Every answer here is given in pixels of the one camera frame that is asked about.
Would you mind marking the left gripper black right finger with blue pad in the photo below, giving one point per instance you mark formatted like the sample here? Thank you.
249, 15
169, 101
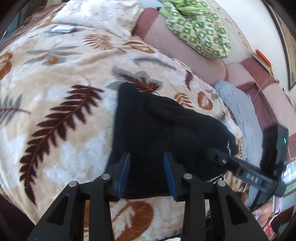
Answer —
212, 210

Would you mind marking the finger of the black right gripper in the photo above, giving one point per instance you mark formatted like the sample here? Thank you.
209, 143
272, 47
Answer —
243, 170

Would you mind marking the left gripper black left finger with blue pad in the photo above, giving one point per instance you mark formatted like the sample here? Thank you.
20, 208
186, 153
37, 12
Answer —
64, 219

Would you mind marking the black pants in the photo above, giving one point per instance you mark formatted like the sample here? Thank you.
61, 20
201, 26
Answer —
147, 126

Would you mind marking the person's right hand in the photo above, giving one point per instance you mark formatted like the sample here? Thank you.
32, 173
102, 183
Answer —
263, 213

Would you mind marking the pink maroon headboard cushion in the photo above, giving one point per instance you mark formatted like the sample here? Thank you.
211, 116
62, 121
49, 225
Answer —
270, 102

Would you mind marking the light blue folded cloth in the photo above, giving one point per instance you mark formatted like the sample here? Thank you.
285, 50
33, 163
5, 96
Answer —
243, 110

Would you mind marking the red orange book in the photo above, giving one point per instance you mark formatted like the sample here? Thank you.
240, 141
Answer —
263, 61

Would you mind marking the leaf pattern fleece blanket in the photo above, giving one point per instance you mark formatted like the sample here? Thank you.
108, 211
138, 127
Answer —
59, 99

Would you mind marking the green white patterned cloth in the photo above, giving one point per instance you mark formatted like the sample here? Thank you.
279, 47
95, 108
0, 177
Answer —
199, 26

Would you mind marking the cream patterned pillow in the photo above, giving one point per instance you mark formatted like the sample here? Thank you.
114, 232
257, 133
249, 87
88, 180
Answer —
116, 17

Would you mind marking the small white booklet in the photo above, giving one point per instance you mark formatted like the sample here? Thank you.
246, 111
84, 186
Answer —
63, 29

